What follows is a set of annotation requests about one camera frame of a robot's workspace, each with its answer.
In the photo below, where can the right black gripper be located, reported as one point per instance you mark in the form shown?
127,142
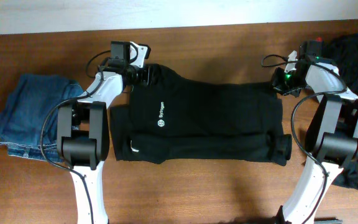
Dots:
277,73

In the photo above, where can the black t-shirt with logo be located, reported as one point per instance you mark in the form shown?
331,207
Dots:
178,118

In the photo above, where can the folded blue denim jeans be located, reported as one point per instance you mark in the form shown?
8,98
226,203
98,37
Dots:
25,110

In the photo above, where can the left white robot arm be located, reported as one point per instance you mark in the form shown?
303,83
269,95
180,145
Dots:
82,125

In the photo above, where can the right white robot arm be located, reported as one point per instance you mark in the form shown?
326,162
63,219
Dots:
331,141

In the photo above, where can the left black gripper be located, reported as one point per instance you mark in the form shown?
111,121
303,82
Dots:
146,74

